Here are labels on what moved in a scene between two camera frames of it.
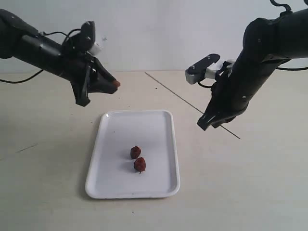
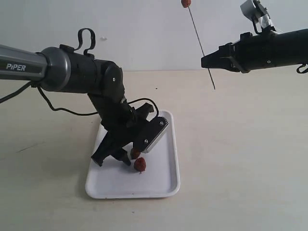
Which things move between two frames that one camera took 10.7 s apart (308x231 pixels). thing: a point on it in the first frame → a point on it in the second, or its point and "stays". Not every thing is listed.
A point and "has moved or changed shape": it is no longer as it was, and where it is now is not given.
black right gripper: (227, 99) → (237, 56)
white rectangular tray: (111, 173) stays
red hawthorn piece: (139, 164) stays
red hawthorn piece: (135, 152) stays
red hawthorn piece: (117, 83) has moved or changed shape
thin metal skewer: (189, 103) → (201, 46)
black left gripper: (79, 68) → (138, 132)
